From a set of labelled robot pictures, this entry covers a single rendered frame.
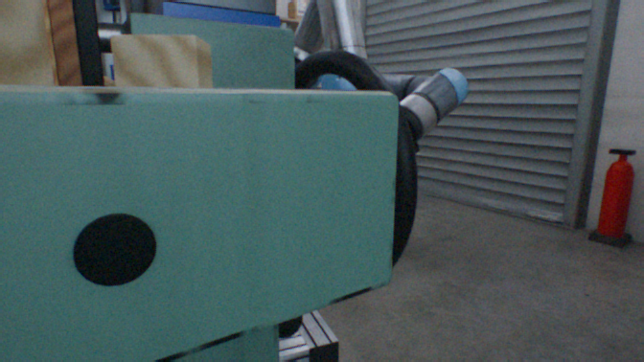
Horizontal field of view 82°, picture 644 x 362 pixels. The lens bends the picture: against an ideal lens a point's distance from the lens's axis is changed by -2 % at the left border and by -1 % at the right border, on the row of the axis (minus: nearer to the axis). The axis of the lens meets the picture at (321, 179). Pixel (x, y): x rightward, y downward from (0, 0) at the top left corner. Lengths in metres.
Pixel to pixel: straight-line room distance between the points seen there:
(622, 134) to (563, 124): 0.34
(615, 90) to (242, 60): 2.87
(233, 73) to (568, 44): 2.92
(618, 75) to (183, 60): 2.97
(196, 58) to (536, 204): 3.13
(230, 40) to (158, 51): 0.11
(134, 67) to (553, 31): 3.08
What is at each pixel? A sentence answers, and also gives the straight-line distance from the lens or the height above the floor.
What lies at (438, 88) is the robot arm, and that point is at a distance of 0.72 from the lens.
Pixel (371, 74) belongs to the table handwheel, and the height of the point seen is 0.92.
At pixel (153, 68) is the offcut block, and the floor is 0.91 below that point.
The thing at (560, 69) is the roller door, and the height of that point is 1.11.
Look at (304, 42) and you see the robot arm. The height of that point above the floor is 1.05.
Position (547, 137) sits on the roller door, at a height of 0.63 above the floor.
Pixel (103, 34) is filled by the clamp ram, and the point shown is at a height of 0.95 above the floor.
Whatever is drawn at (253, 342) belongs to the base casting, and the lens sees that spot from 0.21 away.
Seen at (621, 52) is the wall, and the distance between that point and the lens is 3.09.
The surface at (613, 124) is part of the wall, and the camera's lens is 3.08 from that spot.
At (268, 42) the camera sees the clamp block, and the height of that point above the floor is 0.95.
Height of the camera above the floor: 0.90
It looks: 12 degrees down
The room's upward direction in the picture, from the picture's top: straight up
